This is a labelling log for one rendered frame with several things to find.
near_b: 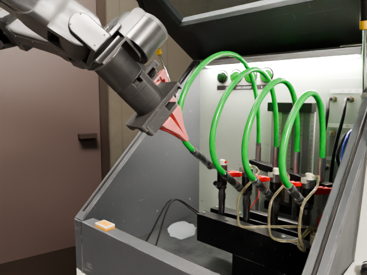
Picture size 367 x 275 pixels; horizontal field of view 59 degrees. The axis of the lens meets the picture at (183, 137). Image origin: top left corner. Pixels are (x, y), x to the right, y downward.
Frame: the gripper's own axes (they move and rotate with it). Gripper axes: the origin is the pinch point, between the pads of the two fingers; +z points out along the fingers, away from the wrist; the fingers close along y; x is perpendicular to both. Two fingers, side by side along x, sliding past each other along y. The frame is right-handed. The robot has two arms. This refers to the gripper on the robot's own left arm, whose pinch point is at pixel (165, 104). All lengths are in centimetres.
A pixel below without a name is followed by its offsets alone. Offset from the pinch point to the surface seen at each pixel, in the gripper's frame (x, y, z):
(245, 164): 4.4, -13.0, 17.6
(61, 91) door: -41, 158, -15
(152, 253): 27.2, 6.0, 20.1
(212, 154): 4.1, -5.8, 13.7
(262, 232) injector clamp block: 9.6, -5.1, 37.2
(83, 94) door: -50, 158, -4
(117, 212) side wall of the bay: 19.4, 37.3, 19.5
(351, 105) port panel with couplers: -34, -14, 40
